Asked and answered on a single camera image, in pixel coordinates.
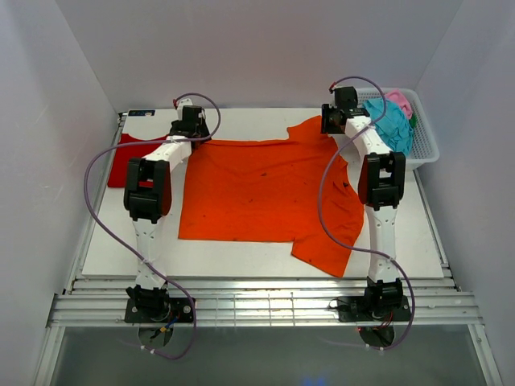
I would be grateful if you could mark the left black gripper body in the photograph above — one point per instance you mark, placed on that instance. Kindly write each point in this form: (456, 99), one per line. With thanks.
(202, 130)

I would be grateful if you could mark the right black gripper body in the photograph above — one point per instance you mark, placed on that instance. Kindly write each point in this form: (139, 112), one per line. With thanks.
(327, 125)

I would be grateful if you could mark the orange t shirt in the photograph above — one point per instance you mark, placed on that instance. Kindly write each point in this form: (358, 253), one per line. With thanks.
(274, 191)

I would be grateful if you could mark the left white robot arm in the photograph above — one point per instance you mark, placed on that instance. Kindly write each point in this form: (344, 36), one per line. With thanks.
(148, 196)

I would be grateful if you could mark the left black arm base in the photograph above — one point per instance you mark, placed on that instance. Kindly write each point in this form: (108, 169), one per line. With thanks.
(156, 306)

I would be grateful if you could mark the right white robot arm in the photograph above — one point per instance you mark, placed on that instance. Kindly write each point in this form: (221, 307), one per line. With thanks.
(380, 189)

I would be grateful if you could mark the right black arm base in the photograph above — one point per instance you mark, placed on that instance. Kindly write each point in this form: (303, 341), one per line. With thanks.
(370, 305)

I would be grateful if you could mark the blue label sticker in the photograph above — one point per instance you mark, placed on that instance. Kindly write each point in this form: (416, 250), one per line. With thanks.
(141, 113)

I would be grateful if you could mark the blue t shirt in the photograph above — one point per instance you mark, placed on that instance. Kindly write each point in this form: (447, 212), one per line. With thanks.
(394, 129)

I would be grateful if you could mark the pink t shirt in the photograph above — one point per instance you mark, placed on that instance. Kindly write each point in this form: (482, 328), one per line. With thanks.
(397, 97)

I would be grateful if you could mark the green garment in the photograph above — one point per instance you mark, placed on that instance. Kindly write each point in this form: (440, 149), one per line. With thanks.
(413, 121)

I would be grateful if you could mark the white plastic basket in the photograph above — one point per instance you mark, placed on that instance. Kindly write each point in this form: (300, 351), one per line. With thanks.
(424, 149)

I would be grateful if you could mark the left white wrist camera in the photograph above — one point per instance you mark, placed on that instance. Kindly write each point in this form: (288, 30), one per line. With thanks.
(182, 101)

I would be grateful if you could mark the aluminium table frame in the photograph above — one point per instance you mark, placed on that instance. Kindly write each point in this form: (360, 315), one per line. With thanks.
(260, 285)

